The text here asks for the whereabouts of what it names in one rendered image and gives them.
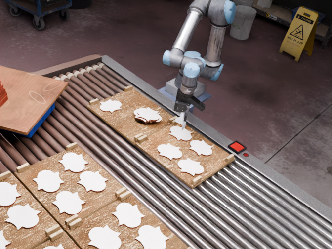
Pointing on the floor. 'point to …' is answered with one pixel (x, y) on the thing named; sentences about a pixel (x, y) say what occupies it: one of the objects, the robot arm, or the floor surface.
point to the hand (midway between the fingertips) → (184, 122)
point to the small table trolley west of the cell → (17, 6)
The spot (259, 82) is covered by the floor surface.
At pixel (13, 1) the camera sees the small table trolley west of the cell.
